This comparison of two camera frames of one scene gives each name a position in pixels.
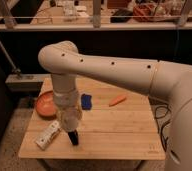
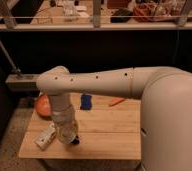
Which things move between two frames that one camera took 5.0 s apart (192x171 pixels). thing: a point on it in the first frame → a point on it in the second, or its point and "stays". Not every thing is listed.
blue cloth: (86, 102) stays
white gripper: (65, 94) → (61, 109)
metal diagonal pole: (14, 69) stays
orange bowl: (46, 106) stays
